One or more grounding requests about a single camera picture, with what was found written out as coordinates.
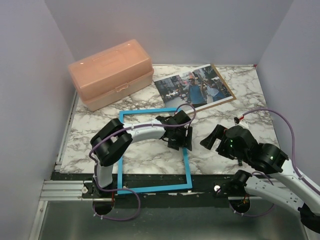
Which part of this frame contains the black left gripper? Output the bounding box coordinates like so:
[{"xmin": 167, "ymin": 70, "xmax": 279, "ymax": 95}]
[{"xmin": 168, "ymin": 127, "xmax": 192, "ymax": 152}]

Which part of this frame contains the photo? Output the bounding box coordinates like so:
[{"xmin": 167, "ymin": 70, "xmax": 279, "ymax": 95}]
[{"xmin": 154, "ymin": 64, "xmax": 236, "ymax": 110}]

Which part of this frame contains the blue wooden picture frame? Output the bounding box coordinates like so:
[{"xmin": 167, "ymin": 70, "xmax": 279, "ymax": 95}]
[{"xmin": 116, "ymin": 107, "xmax": 194, "ymax": 195}]

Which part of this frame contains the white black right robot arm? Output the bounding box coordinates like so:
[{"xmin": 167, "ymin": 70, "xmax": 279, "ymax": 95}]
[{"xmin": 200, "ymin": 124, "xmax": 320, "ymax": 233}]

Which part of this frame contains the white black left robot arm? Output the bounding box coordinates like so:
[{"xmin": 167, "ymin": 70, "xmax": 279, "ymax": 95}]
[{"xmin": 89, "ymin": 110, "xmax": 194, "ymax": 198}]

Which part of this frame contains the pink plastic storage box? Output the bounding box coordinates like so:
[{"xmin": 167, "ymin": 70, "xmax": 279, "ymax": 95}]
[{"xmin": 68, "ymin": 39, "xmax": 154, "ymax": 112}]

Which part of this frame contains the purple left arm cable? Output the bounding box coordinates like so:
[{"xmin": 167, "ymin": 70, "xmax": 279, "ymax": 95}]
[{"xmin": 89, "ymin": 103, "xmax": 197, "ymax": 221}]

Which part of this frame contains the aluminium front rail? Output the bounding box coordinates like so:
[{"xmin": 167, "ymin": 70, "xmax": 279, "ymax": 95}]
[{"xmin": 39, "ymin": 179, "xmax": 101, "ymax": 201}]

